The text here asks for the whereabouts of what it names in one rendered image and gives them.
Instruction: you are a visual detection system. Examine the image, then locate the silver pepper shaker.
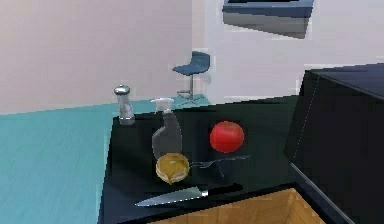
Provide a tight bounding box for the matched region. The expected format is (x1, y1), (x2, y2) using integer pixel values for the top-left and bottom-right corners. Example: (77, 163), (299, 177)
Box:
(113, 84), (137, 126)

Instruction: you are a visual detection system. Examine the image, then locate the black kitchen counter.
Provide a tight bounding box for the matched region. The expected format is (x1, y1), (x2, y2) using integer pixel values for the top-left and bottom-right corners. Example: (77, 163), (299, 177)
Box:
(97, 94), (357, 224)

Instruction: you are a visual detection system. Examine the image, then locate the round brown bread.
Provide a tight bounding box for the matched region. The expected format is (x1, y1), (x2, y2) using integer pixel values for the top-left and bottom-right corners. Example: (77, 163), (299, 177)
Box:
(155, 152), (191, 185)

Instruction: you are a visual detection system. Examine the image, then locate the black fridge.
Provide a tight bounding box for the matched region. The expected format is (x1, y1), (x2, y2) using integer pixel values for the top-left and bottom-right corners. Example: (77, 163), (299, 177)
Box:
(283, 62), (384, 224)

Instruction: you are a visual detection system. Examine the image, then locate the grey spray bottle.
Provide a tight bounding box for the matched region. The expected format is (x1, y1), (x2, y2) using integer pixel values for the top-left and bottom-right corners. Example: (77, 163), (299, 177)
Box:
(150, 97), (183, 160)

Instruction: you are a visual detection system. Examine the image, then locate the dark metal fork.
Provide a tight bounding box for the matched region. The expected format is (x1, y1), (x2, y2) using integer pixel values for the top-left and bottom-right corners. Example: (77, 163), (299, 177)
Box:
(189, 154), (252, 179)

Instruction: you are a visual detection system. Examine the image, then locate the red tomato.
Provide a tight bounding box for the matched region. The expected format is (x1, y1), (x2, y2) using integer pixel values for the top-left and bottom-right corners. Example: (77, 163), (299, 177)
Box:
(209, 120), (246, 154)

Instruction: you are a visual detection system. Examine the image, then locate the blue swivel stool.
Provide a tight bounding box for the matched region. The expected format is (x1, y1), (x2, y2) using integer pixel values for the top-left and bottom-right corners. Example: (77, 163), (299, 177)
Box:
(171, 50), (212, 102)

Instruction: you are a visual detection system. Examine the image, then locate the framed wall picture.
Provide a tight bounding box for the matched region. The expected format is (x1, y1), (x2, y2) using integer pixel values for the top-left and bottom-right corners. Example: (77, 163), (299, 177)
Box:
(222, 0), (315, 40)

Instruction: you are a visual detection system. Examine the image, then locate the black handled kitchen knife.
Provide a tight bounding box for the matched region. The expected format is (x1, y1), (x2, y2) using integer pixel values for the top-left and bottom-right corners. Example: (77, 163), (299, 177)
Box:
(134, 182), (244, 208)

